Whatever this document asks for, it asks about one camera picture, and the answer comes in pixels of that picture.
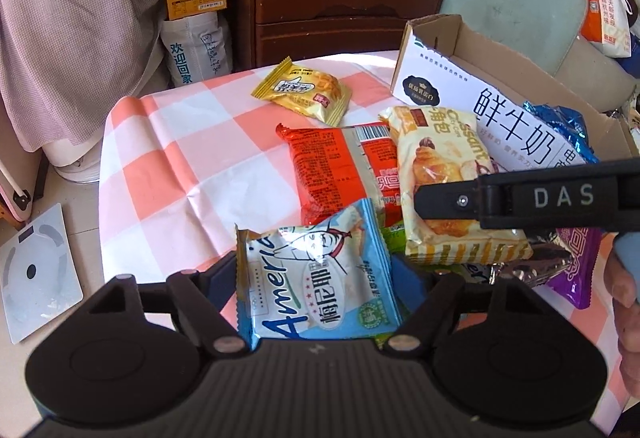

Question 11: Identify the red snack packet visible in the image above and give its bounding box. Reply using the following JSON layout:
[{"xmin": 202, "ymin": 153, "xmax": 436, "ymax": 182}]
[{"xmin": 276, "ymin": 122, "xmax": 401, "ymax": 227}]

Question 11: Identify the pink folding board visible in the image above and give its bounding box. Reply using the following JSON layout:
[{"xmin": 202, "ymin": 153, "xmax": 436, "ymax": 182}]
[{"xmin": 0, "ymin": 158, "xmax": 36, "ymax": 223}]

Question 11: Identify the white bag with blue print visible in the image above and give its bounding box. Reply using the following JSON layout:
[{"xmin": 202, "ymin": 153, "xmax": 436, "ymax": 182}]
[{"xmin": 160, "ymin": 12, "xmax": 233, "ymax": 88}]

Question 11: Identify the green snack packet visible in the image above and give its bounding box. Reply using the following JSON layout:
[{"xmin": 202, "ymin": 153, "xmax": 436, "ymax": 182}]
[{"xmin": 380, "ymin": 210, "xmax": 413, "ymax": 255}]

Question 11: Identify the person's right hand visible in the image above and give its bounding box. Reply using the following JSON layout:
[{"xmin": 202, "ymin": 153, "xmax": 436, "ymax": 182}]
[{"xmin": 602, "ymin": 234, "xmax": 640, "ymax": 419}]

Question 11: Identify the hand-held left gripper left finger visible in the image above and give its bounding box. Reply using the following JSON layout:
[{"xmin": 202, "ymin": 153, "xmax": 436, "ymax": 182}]
[{"xmin": 102, "ymin": 250, "xmax": 251, "ymax": 359}]

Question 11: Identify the silver foil snack packet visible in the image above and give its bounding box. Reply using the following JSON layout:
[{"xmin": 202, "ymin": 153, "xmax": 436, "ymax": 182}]
[{"xmin": 462, "ymin": 245, "xmax": 573, "ymax": 291}]

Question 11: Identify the blue foil snack packet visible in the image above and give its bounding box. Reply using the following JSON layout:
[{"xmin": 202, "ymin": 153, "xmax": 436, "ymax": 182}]
[{"xmin": 522, "ymin": 102, "xmax": 599, "ymax": 163}]

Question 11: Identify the light blue snack packet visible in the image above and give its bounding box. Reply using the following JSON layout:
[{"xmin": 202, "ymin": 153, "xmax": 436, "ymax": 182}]
[{"xmin": 235, "ymin": 198, "xmax": 403, "ymax": 351}]

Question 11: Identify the cream croissant snack packet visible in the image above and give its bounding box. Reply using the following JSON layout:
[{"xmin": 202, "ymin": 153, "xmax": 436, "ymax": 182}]
[{"xmin": 379, "ymin": 105, "xmax": 534, "ymax": 267}]

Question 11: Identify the white printed cardboard box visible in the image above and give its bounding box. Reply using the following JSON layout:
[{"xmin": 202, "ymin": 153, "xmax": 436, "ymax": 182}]
[{"xmin": 390, "ymin": 14, "xmax": 640, "ymax": 173}]

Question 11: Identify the purple snack packet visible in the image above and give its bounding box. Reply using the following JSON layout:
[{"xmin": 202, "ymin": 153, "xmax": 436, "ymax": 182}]
[{"xmin": 546, "ymin": 225, "xmax": 606, "ymax": 311}]

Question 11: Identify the yellow waffle snack packet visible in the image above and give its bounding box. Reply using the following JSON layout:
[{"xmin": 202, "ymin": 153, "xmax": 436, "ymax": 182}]
[{"xmin": 250, "ymin": 58, "xmax": 353, "ymax": 127}]

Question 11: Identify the beige sofa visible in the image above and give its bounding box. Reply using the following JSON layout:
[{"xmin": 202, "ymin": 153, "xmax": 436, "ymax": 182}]
[{"xmin": 545, "ymin": 0, "xmax": 640, "ymax": 119}]

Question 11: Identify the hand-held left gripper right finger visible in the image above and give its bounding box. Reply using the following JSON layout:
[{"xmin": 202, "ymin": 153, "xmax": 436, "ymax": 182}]
[{"xmin": 382, "ymin": 252, "xmax": 538, "ymax": 359}]

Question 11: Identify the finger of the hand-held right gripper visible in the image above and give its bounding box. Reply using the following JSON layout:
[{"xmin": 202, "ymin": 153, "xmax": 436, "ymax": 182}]
[{"xmin": 414, "ymin": 180, "xmax": 481, "ymax": 221}]

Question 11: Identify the white appliance base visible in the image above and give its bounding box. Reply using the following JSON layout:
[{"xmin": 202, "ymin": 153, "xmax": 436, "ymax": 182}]
[{"xmin": 42, "ymin": 138, "xmax": 103, "ymax": 183}]

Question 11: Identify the white bathroom scale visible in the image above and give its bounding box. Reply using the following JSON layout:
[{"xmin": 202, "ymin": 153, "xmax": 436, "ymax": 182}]
[{"xmin": 0, "ymin": 203, "xmax": 84, "ymax": 344}]

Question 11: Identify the orange and white paper bag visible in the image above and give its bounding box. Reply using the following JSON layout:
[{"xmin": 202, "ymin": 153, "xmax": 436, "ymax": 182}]
[{"xmin": 577, "ymin": 0, "xmax": 633, "ymax": 58}]

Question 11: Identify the checked fabric covered appliance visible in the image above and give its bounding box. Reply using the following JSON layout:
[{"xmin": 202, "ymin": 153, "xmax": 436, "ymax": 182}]
[{"xmin": 0, "ymin": 0, "xmax": 168, "ymax": 163}]

